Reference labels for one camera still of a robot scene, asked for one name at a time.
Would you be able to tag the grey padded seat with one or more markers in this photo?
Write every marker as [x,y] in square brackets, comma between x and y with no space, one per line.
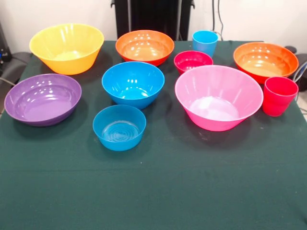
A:
[16,63]

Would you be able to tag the dark green table cloth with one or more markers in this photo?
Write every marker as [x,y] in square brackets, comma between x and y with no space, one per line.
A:
[153,187]

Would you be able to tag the purple bowl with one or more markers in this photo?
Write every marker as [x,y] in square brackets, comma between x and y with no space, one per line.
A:
[40,105]

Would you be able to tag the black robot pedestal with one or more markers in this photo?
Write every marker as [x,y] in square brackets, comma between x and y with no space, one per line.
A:
[153,16]

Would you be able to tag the deep blue bowl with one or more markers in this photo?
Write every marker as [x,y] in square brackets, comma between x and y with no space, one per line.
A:
[132,88]

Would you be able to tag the small flat-bottomed blue bowl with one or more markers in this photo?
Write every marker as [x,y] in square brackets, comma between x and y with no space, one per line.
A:
[120,134]

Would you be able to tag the large pink bowl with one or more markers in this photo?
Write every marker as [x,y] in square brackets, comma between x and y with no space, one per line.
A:
[216,107]

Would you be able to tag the blue cup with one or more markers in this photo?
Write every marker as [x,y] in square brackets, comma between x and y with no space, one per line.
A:
[204,44]

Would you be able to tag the black device box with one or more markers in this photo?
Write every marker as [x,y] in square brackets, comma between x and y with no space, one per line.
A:
[4,50]

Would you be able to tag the red cup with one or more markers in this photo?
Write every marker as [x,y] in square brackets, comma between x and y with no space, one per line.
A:
[278,100]

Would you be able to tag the dark grey object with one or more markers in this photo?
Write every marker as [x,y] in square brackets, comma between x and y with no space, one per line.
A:
[301,60]

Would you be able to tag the small red bowl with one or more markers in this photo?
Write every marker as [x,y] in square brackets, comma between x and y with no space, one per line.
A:
[189,62]

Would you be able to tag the large yellow bowl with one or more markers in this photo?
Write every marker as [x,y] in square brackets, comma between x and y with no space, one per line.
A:
[72,63]

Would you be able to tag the orange bowl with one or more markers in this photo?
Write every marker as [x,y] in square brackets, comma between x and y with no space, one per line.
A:
[263,63]
[144,51]

